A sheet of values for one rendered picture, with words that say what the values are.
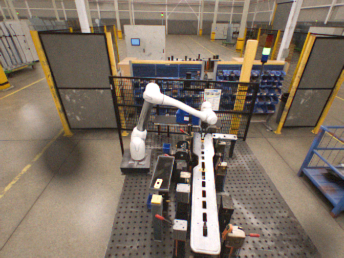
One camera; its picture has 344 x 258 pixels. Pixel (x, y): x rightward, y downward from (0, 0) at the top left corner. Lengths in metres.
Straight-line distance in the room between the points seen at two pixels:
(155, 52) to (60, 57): 5.03
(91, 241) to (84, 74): 2.71
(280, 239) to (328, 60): 3.58
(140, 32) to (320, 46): 6.13
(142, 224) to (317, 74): 4.11
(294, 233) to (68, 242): 2.30
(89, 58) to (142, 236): 3.01
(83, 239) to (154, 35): 7.30
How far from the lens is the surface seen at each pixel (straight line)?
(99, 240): 2.60
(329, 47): 4.58
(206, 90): 2.41
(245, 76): 2.47
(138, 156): 2.03
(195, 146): 2.02
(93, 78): 3.84
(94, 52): 3.71
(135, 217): 1.79
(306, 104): 4.83
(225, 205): 1.48
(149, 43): 8.35
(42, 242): 2.85
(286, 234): 1.95
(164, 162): 1.55
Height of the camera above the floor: 2.17
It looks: 31 degrees down
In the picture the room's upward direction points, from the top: 1 degrees clockwise
